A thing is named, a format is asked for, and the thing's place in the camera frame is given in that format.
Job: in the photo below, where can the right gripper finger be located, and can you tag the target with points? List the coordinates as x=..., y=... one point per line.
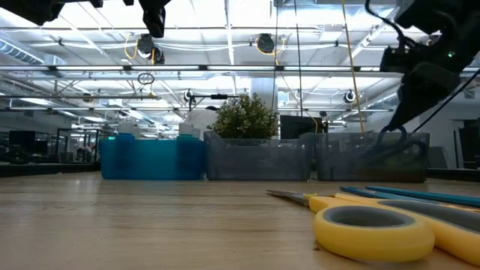
x=407, y=110

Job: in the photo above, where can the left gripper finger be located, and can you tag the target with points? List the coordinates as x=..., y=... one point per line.
x=154, y=20

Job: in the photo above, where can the blue paint bottle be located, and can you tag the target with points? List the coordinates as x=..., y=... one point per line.
x=126, y=150

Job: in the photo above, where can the turquoise paint bottle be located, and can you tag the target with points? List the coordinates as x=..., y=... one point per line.
x=185, y=150

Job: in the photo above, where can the yellow scissors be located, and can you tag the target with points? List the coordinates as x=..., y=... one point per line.
x=337, y=240

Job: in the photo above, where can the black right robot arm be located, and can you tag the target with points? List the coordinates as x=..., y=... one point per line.
x=461, y=22

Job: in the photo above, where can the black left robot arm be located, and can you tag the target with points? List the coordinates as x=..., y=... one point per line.
x=37, y=9

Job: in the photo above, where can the grey translucent bin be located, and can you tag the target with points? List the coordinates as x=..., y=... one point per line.
x=337, y=161
x=258, y=161

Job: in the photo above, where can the black monitor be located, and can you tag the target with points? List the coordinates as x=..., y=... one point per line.
x=22, y=140
x=300, y=127

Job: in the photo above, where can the person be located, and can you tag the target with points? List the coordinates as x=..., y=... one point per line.
x=202, y=120

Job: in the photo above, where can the artificial potted plant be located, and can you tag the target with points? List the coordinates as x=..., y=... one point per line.
x=245, y=116

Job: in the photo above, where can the blue plastic bin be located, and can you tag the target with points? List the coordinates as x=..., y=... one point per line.
x=153, y=159

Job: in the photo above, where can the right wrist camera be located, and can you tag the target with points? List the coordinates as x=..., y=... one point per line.
x=395, y=60

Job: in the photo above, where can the horizontal ceiling rail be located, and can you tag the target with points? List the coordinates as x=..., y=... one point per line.
x=240, y=68

